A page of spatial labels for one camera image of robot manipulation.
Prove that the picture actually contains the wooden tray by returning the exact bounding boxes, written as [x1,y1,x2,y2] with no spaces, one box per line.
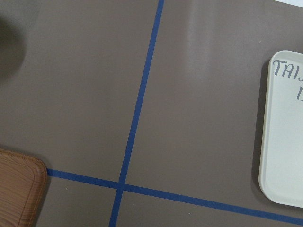
[0,149,47,227]

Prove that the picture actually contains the cream bear tray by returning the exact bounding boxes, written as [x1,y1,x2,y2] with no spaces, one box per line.
[258,50,303,208]

